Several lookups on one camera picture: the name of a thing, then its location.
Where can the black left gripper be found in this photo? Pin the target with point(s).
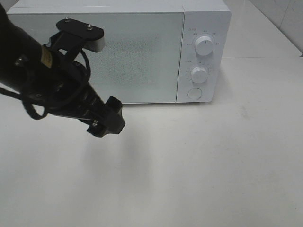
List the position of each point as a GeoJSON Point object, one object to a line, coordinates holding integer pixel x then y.
{"type": "Point", "coordinates": [56, 81]}

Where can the white microwave door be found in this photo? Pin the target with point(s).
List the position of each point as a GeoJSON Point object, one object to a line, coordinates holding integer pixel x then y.
{"type": "Point", "coordinates": [140, 60]}

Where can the white round door button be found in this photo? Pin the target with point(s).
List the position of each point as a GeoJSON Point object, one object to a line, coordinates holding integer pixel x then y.
{"type": "Point", "coordinates": [195, 94]}

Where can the white microwave knob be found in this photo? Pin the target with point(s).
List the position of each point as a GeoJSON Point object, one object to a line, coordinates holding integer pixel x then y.
{"type": "Point", "coordinates": [199, 75]}
{"type": "Point", "coordinates": [204, 45]}

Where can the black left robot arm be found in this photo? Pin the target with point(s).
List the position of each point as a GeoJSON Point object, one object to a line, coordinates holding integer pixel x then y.
{"type": "Point", "coordinates": [9, 52]}

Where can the white microwave oven body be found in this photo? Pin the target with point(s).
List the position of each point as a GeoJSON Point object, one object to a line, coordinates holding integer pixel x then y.
{"type": "Point", "coordinates": [201, 17]}

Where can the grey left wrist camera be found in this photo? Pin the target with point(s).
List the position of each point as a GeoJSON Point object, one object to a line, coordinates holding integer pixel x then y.
{"type": "Point", "coordinates": [93, 36]}

